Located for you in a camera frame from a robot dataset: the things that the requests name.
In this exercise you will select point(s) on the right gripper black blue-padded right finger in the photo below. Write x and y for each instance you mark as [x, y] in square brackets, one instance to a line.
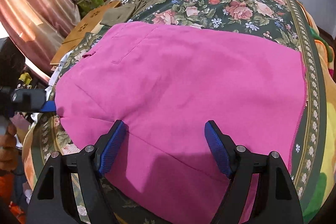
[276, 200]

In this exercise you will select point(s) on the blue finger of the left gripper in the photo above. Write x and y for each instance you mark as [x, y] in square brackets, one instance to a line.
[49, 106]

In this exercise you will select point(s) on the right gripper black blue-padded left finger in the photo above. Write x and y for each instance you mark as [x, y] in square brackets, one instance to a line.
[53, 198]

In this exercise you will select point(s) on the pink pants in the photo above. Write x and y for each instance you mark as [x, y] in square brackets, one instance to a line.
[165, 82]

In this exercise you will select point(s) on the person's left hand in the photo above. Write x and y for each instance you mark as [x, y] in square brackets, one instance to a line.
[8, 151]

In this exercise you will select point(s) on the colourful yellow orange sheet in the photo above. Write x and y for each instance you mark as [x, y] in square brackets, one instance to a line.
[313, 153]

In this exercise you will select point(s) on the pink striped curtain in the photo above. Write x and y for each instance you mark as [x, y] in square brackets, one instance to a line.
[38, 27]

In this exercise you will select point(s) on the dark floral bedspread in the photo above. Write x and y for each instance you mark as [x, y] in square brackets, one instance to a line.
[273, 20]

